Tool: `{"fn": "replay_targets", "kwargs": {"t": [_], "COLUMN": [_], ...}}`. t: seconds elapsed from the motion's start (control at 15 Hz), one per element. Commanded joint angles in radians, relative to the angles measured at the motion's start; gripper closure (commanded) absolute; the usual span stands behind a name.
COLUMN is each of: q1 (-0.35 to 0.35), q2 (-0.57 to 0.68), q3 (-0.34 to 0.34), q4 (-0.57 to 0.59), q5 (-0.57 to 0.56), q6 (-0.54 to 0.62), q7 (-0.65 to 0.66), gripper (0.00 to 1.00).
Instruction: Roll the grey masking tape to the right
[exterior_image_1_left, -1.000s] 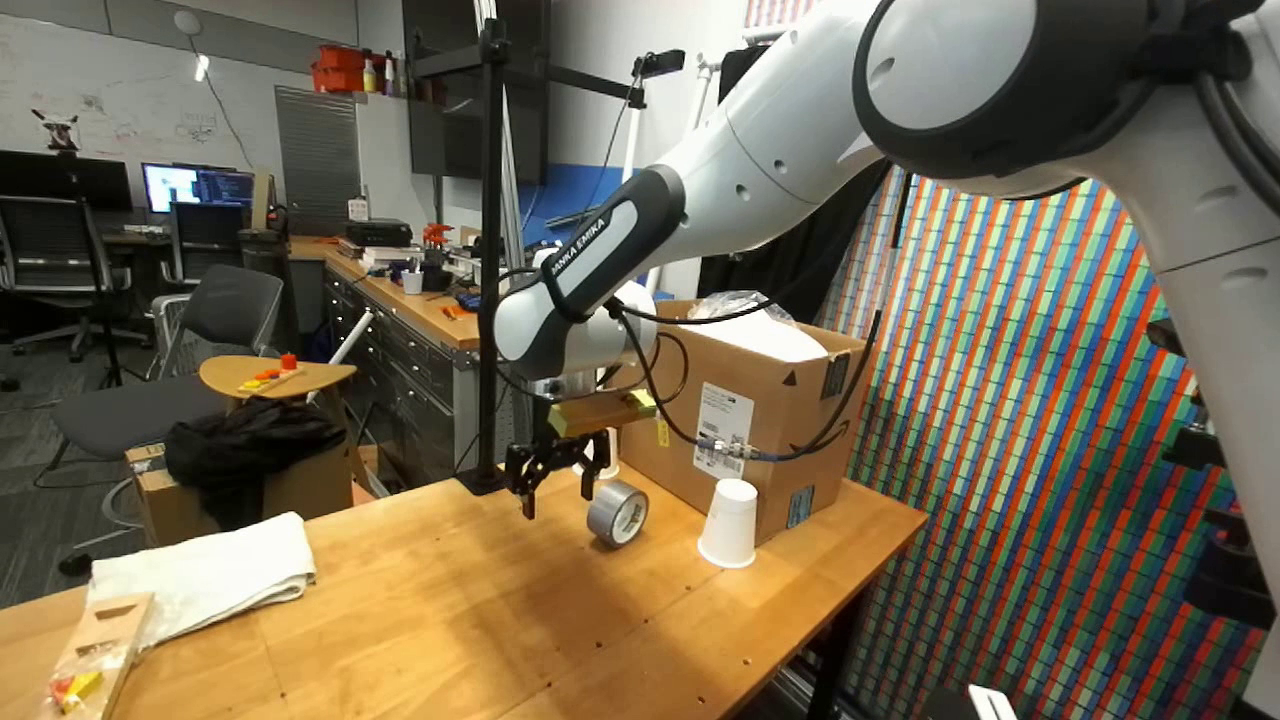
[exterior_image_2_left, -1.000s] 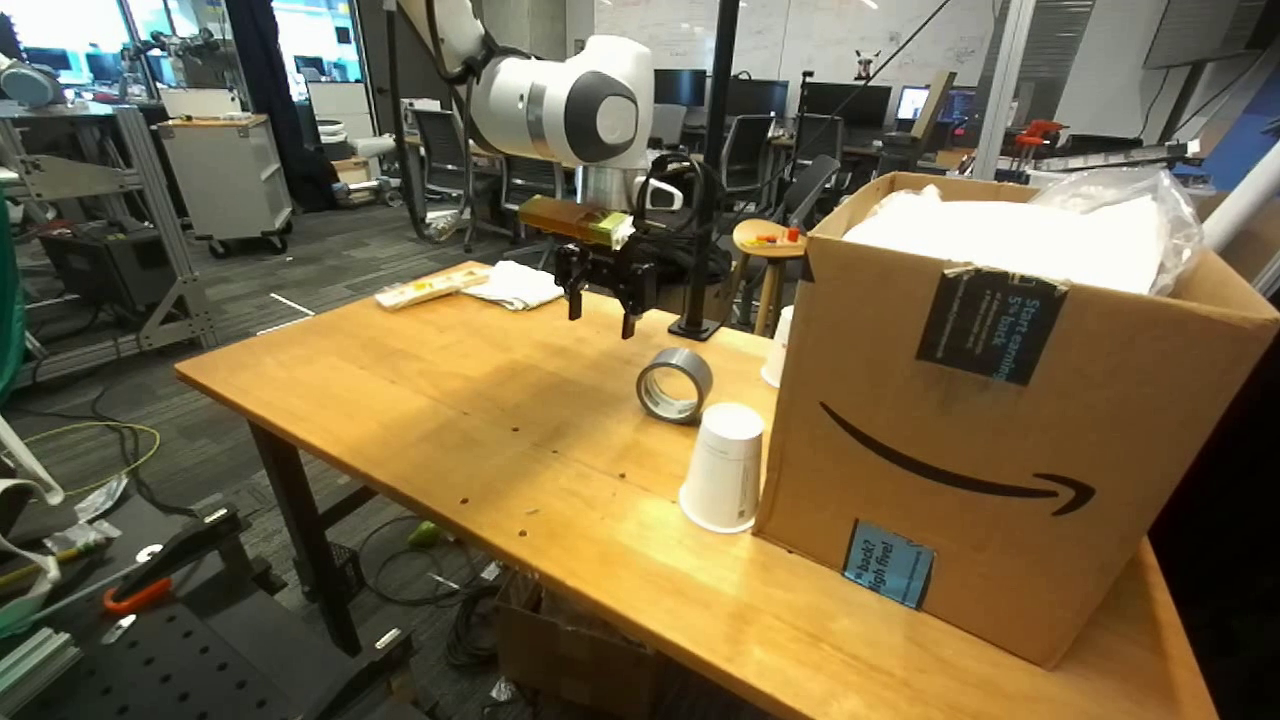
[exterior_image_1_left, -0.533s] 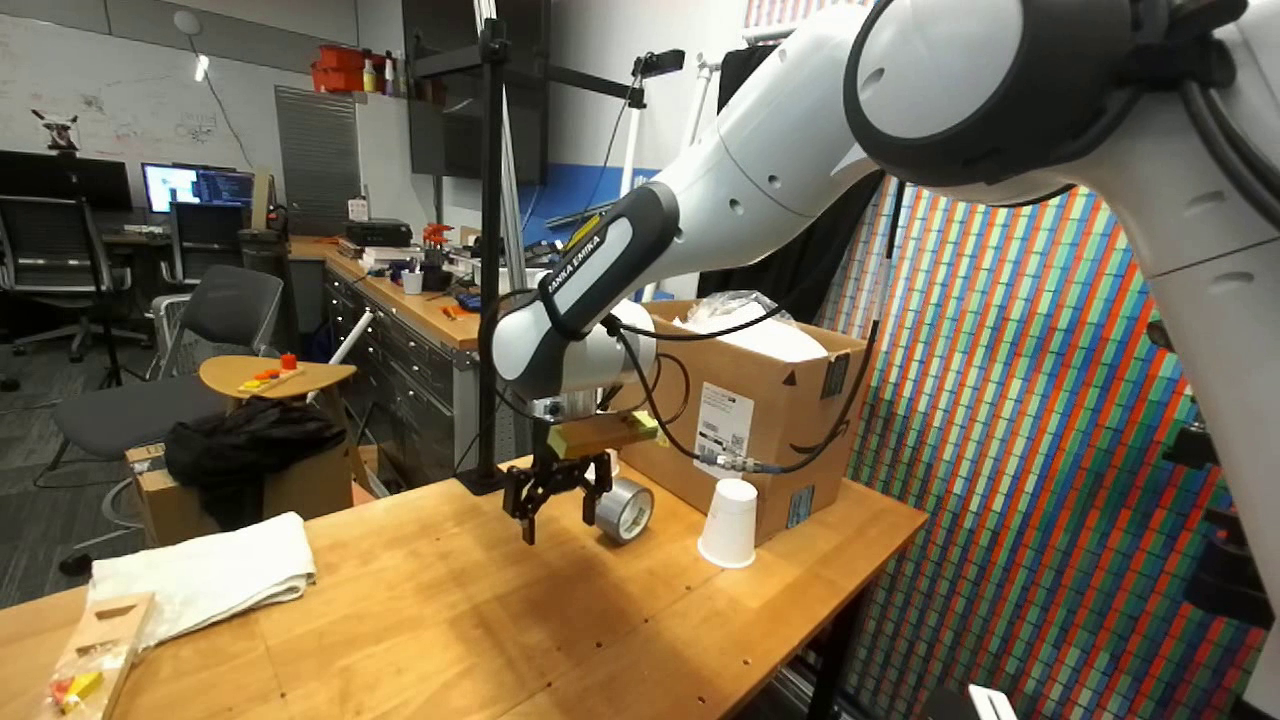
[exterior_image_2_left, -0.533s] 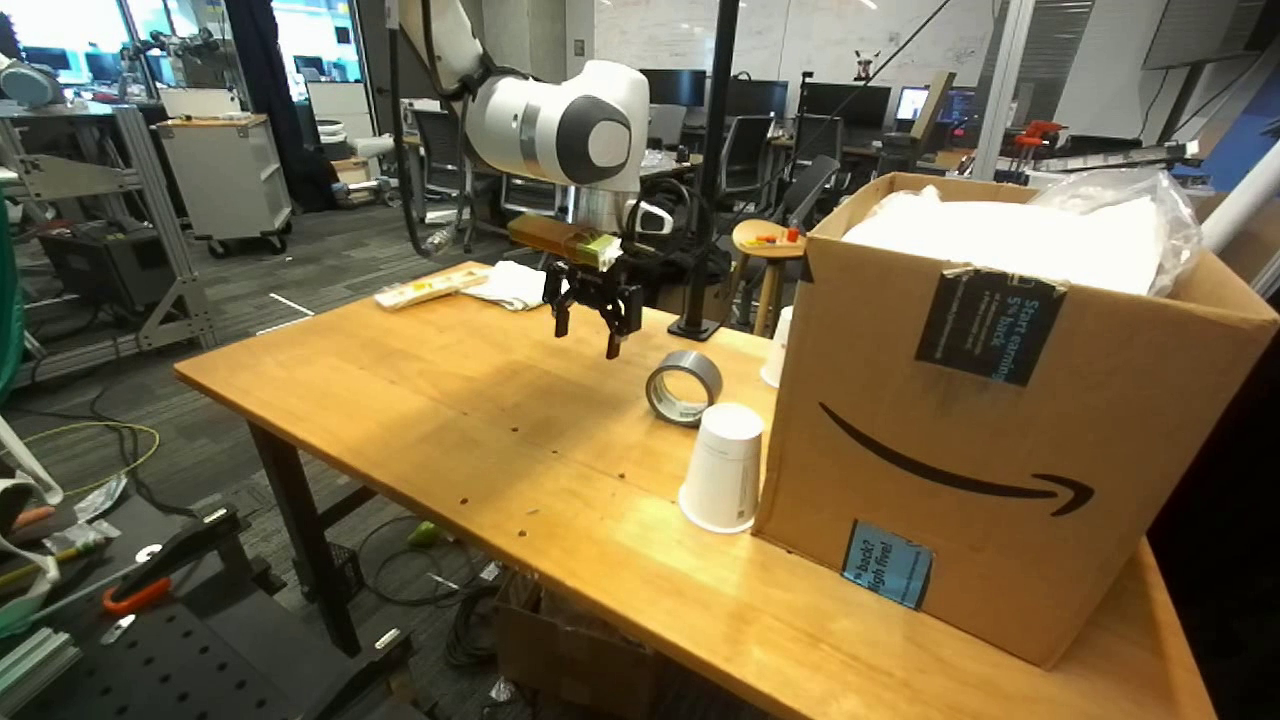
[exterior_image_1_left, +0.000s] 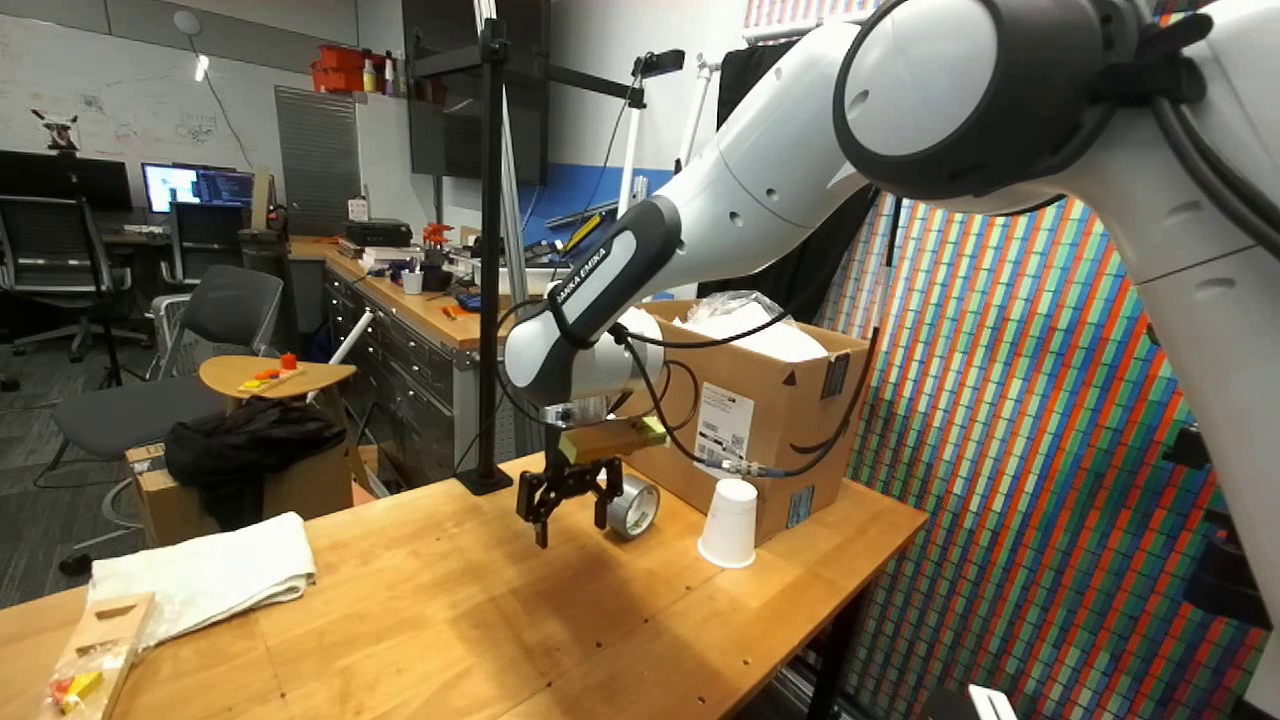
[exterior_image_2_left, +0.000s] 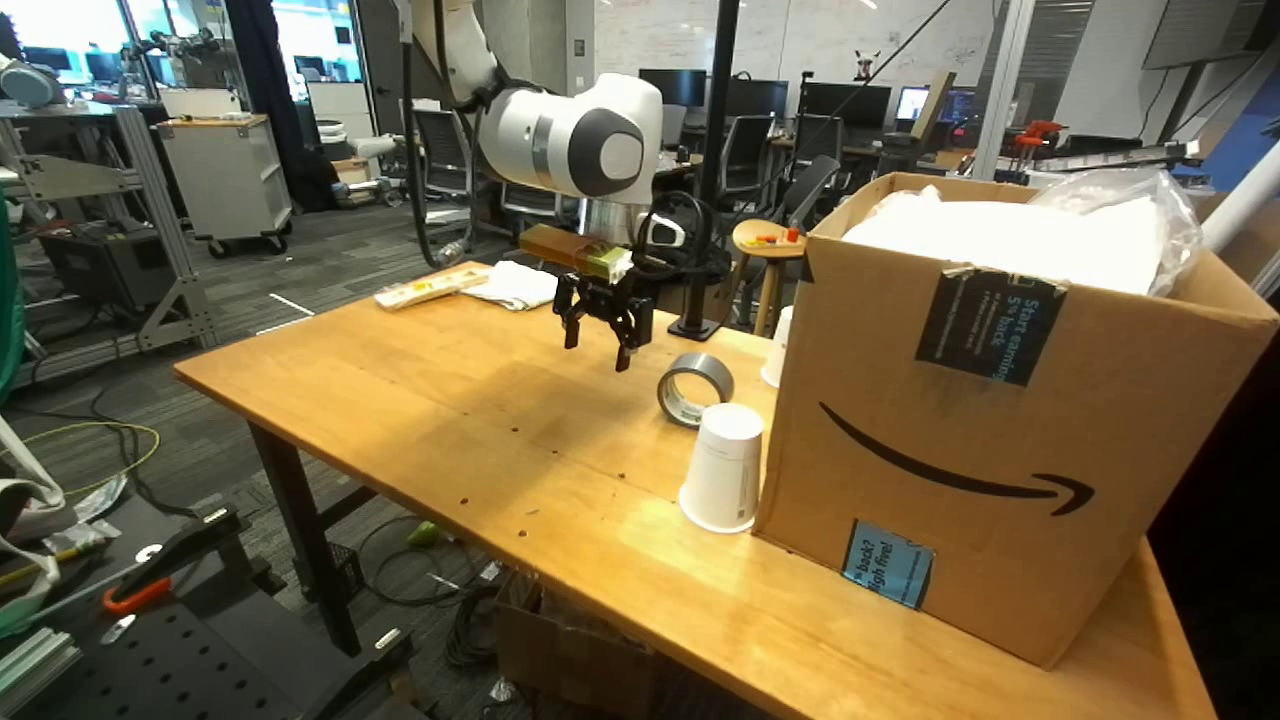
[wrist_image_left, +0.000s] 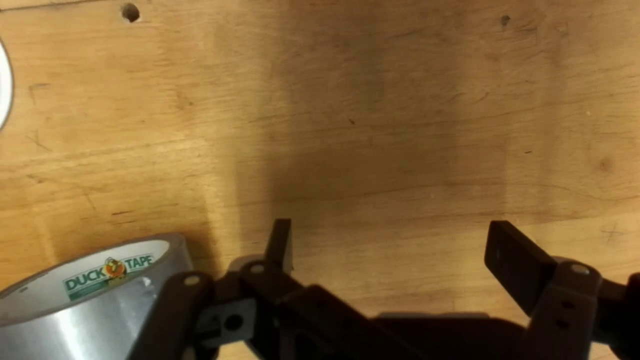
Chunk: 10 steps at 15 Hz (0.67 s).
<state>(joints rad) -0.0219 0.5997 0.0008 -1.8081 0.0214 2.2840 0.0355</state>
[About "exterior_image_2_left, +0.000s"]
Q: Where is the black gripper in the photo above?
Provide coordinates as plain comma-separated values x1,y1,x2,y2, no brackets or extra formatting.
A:
549,264,659,376

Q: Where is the grey masking tape roll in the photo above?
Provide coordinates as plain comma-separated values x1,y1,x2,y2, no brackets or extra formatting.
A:
652,348,740,432

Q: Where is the white paper cup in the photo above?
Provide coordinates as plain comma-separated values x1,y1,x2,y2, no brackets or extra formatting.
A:
674,401,770,539

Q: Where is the round wooden stool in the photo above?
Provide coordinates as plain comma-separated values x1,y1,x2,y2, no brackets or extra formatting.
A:
728,215,813,335

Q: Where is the black mesh office chair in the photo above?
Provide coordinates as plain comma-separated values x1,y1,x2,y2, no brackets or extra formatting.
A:
717,113,781,204

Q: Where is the black stand pole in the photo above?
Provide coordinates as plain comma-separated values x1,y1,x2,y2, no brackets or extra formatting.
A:
662,0,742,343

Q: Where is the dark computer monitor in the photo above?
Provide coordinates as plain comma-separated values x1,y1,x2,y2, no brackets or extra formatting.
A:
636,65,713,113
725,75,793,120
797,82,895,137

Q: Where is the open brown cardboard box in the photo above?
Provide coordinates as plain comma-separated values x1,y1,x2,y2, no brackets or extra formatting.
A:
492,595,672,720

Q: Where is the black table leg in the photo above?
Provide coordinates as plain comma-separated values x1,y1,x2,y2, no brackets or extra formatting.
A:
248,420,365,656

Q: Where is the white wheeled cart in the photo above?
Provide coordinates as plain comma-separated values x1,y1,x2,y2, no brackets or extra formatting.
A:
156,113,296,256

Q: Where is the white plastic packing bag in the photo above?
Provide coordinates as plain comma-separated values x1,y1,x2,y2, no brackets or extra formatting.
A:
838,168,1203,305

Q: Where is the brown Amazon cardboard box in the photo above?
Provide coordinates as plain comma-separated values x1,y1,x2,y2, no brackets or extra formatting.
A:
750,173,1280,674

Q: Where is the white pillar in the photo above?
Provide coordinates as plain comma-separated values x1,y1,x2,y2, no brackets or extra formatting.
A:
966,0,1041,186

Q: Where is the red desk object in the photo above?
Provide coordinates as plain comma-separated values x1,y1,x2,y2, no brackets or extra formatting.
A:
1007,116,1068,158

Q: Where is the black perforated floor plate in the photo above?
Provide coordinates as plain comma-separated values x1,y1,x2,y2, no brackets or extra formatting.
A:
23,595,390,720

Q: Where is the white stand pole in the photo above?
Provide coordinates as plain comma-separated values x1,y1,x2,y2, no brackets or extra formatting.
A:
1195,137,1280,256

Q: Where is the wooden wrist mount block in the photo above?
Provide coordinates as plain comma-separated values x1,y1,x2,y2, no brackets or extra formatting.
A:
514,220,640,289

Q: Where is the orange handled tool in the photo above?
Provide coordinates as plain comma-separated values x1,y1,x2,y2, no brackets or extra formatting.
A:
99,573,177,621

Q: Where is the grey metal shelf frame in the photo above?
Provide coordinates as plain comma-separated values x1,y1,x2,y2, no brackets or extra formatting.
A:
0,104,214,393

